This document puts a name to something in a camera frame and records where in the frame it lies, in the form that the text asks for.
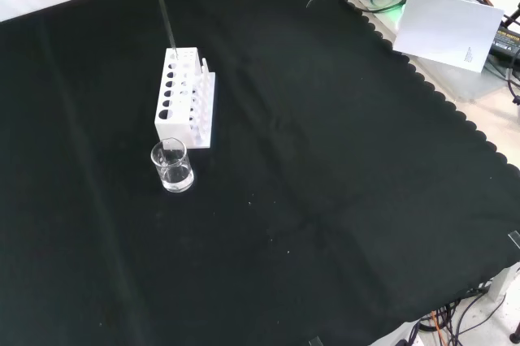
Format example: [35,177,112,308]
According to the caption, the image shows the clear glass rod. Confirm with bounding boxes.
[153,0,179,59]

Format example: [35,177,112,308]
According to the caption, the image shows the white test tube rack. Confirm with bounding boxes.
[153,46,217,150]

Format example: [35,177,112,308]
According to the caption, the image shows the clear glass beaker with water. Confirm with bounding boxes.
[149,136,196,194]

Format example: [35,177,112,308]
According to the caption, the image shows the black bench cloth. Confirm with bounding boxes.
[0,0,520,346]

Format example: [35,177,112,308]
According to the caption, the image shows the pale board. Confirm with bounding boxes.
[392,0,506,76]

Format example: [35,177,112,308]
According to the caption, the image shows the grey mounting platform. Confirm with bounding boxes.
[339,0,520,106]

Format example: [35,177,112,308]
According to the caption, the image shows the black power adapter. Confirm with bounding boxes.
[488,22,520,59]

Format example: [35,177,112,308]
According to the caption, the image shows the grey bench leg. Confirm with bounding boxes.
[488,266,520,303]

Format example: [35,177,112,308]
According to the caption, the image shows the black cables under bench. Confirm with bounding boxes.
[417,288,520,346]

